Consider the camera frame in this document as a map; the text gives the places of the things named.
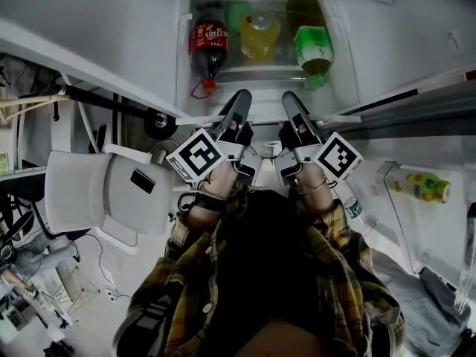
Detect grey floor mat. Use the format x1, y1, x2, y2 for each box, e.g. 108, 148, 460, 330
370, 249, 473, 357

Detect person's left forearm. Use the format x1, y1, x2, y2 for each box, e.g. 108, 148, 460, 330
184, 158, 245, 228

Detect clear glass fridge shelf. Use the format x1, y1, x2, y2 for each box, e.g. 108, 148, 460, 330
174, 0, 362, 126

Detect white office chair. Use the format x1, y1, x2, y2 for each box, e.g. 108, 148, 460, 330
43, 143, 178, 255

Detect yellow plaid shirt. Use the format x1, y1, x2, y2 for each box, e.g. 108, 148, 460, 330
114, 182, 406, 357

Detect black wrist strap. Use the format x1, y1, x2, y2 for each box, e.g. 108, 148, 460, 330
177, 178, 228, 213

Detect yellow juice bottle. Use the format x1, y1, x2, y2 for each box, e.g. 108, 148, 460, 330
239, 10, 282, 63

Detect white fridge door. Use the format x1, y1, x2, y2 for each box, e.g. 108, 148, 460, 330
327, 76, 476, 314

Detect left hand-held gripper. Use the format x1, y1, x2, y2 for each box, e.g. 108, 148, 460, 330
165, 89, 263, 186

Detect gold bangle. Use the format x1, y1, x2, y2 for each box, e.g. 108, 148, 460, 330
296, 176, 329, 197

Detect wooden sticks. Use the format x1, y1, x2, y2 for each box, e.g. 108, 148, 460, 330
0, 94, 72, 124

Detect black phone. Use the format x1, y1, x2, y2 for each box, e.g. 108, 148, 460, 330
129, 168, 157, 196

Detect white folding stand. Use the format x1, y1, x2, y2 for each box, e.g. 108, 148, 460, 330
54, 260, 102, 318

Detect large green tea bottle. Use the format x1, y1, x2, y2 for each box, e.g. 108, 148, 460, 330
285, 0, 335, 90

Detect water bottle with green label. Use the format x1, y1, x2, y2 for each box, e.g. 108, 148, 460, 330
342, 196, 365, 234

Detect white fridge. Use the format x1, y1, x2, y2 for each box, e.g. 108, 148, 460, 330
0, 0, 476, 128

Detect fruit print juice bottle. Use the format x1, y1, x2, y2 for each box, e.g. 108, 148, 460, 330
385, 168, 452, 204

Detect person's right hand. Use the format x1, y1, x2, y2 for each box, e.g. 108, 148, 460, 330
278, 120, 310, 152

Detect cola bottle with red label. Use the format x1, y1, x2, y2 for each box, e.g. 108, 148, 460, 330
187, 2, 231, 100

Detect person's left hand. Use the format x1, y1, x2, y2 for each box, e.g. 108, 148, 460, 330
222, 120, 255, 147

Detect person's right forearm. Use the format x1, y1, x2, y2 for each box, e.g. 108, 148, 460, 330
293, 164, 338, 222

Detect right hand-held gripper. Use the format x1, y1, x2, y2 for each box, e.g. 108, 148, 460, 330
274, 90, 364, 187

